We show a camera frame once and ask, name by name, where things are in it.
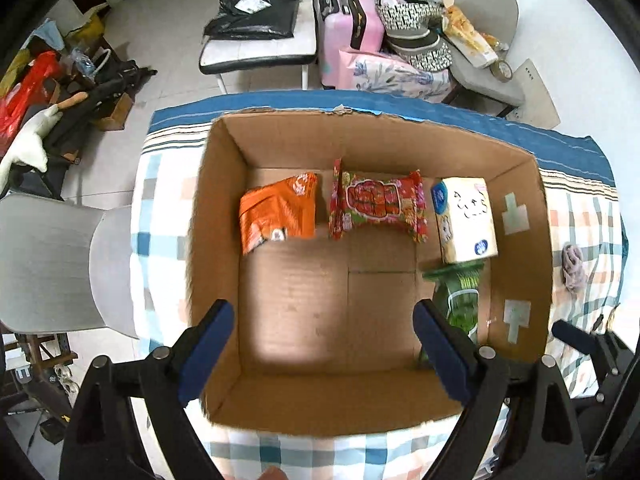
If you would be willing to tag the plaid checkered tablecloth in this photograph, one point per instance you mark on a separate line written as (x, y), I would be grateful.
(583, 209)

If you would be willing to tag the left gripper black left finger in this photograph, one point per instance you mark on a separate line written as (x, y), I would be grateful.
(103, 441)

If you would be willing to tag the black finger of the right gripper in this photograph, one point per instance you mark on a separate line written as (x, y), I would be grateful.
(591, 363)

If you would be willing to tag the black bag on chair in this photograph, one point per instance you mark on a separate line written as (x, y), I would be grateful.
(253, 20)

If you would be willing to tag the floral pink pillow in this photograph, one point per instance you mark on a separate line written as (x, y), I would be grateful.
(389, 74)

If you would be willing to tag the cardboard box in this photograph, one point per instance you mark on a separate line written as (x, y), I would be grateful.
(323, 343)

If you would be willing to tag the white goose plush toy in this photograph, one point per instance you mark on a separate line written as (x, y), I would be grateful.
(27, 147)

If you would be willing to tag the grey padded chair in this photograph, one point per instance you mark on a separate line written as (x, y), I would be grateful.
(496, 21)

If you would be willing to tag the pink suitcase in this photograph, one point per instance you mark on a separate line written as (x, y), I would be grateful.
(346, 24)

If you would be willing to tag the orange snack packet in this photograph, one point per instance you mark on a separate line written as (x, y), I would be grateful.
(276, 212)

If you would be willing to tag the snack bag on grey chair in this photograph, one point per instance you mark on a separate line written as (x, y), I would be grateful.
(463, 35)

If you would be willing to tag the white tissue pack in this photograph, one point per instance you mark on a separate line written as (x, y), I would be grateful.
(464, 220)

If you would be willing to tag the red floral snack packet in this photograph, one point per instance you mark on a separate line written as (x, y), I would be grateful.
(364, 201)

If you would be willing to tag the white leather chair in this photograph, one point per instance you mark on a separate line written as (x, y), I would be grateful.
(219, 57)

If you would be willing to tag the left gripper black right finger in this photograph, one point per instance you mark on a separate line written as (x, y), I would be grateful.
(541, 436)

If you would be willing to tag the purple fuzzy cloth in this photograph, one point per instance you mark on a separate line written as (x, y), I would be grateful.
(574, 275)

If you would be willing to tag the red plastic bag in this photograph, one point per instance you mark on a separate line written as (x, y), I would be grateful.
(31, 91)

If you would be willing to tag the green wet wipes packet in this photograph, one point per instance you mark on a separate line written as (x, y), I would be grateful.
(457, 292)

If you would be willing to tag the patterned black white bag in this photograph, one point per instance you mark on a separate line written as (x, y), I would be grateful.
(413, 30)

